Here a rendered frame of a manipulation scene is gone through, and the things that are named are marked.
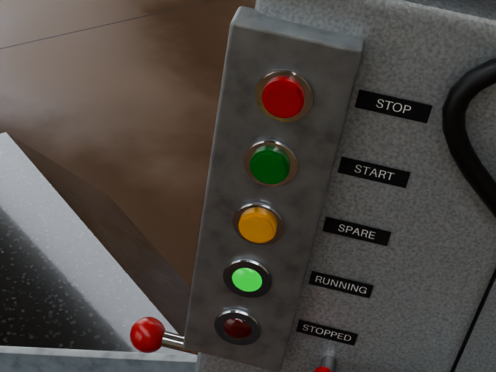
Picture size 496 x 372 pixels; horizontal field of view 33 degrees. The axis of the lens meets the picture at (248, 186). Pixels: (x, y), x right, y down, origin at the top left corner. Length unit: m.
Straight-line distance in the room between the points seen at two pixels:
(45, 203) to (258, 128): 0.95
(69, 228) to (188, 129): 1.83
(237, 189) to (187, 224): 2.17
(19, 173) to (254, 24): 1.06
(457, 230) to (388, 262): 0.06
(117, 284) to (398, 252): 0.77
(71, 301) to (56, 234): 0.16
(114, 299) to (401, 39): 0.85
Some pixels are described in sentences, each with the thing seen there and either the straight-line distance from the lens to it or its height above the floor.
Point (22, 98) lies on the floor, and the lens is 3.30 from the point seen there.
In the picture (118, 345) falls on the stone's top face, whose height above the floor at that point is 0.82.
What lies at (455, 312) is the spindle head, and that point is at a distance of 0.62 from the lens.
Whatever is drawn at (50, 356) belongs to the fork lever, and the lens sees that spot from 1.01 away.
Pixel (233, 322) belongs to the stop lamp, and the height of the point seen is 1.28.
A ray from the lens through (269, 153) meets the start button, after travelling 0.52.
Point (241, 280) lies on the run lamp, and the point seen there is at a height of 1.32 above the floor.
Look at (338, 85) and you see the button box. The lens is 0.50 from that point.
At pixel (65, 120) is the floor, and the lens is 3.17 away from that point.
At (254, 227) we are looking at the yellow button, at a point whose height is 1.37.
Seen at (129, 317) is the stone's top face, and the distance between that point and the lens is 1.25.
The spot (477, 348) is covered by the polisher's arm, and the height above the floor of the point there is 1.28.
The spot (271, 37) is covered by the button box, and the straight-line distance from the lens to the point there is 0.49.
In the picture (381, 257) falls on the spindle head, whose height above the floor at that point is 1.35.
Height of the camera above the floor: 1.72
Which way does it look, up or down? 36 degrees down
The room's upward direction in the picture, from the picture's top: 10 degrees clockwise
